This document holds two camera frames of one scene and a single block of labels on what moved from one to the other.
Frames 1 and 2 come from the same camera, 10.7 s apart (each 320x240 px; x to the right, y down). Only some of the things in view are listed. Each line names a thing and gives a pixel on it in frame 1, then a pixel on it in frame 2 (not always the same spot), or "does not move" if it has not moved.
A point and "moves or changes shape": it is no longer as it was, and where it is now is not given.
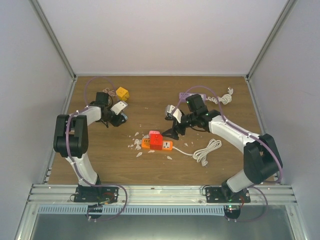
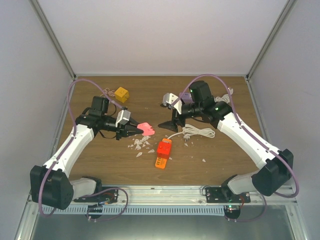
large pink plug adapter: [153, 132] moves or changes shape
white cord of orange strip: [200, 155] -> [189, 130]
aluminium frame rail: [160, 194] does not move
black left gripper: [117, 122] -> [121, 128]
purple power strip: [183, 96] does not move
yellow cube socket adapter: [122, 93] does not move
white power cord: [225, 99] does not move
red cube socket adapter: [156, 142] -> [164, 149]
